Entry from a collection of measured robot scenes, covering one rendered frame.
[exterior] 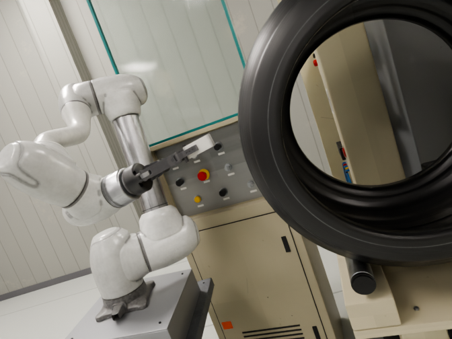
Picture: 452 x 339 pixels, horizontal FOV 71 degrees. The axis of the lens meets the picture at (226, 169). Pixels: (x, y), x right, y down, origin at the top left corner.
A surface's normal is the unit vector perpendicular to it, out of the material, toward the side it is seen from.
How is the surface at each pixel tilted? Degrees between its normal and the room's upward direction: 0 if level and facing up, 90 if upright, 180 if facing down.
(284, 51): 82
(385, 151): 90
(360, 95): 90
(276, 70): 83
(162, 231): 74
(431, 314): 0
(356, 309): 90
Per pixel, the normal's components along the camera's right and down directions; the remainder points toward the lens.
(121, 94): 0.35, -0.10
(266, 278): -0.25, 0.24
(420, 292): -0.33, -0.93
